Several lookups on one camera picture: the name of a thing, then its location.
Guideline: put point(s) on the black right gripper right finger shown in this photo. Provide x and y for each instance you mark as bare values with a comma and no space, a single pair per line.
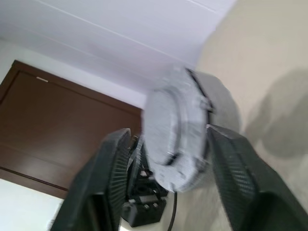
252,192

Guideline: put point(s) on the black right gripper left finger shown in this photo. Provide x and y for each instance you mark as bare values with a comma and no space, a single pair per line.
101,183

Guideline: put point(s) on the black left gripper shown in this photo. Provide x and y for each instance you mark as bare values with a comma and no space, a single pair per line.
144,202

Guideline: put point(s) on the brown wooden door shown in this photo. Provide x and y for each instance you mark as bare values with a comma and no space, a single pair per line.
60,120

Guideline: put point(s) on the small grey metal gear part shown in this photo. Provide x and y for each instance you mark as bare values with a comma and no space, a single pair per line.
163,120

